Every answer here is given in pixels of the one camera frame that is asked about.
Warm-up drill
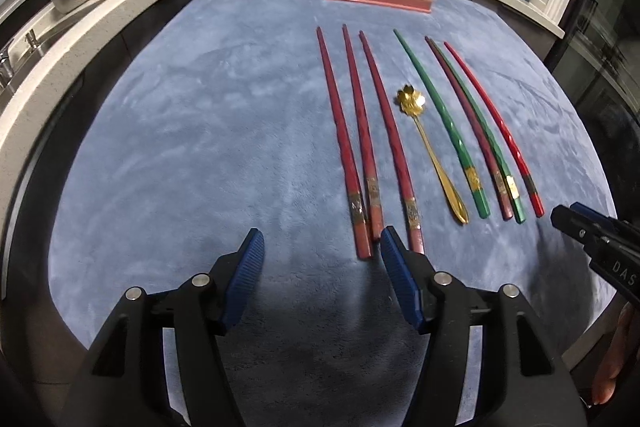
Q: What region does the green chopstick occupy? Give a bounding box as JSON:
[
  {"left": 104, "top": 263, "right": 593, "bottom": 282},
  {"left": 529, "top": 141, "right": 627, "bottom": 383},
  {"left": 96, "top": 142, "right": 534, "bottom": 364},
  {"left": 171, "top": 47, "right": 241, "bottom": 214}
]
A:
[
  {"left": 393, "top": 29, "right": 490, "bottom": 219},
  {"left": 424, "top": 37, "right": 526, "bottom": 225}
]

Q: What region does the dark red chopstick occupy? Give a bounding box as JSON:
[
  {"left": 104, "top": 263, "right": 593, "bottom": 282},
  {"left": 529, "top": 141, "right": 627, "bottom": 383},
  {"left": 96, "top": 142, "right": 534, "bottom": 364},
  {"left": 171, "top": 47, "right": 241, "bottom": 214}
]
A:
[
  {"left": 358, "top": 30, "right": 425, "bottom": 255},
  {"left": 316, "top": 26, "right": 373, "bottom": 260},
  {"left": 424, "top": 36, "right": 516, "bottom": 223},
  {"left": 342, "top": 24, "right": 384, "bottom": 242}
]

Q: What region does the chrome sink faucet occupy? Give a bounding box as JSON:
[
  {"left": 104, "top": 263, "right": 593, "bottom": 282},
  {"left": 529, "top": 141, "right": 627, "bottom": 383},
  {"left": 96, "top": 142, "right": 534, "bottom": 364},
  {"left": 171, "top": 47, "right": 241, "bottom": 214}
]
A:
[{"left": 1, "top": 29, "right": 43, "bottom": 94}]

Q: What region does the blue plush table mat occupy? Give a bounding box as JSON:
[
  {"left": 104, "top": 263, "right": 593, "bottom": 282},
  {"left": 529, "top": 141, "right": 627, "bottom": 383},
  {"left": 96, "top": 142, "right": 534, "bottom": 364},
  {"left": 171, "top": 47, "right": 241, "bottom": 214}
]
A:
[{"left": 49, "top": 0, "right": 615, "bottom": 426}]

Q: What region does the bright red twisted chopstick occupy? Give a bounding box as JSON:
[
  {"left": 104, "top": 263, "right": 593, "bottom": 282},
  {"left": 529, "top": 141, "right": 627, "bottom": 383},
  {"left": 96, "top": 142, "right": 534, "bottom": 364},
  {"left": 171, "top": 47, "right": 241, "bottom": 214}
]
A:
[{"left": 444, "top": 41, "right": 546, "bottom": 218}]

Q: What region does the gold flower spoon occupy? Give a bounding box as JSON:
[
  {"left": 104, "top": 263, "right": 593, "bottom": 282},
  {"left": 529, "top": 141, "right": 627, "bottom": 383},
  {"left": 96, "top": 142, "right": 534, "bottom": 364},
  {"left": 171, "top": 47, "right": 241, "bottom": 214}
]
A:
[{"left": 396, "top": 84, "right": 470, "bottom": 225}]

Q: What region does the right hand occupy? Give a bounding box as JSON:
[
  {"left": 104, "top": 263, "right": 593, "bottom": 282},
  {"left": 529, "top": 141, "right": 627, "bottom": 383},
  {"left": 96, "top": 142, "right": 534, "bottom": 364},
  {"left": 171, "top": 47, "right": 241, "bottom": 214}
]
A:
[{"left": 591, "top": 303, "right": 639, "bottom": 405}]

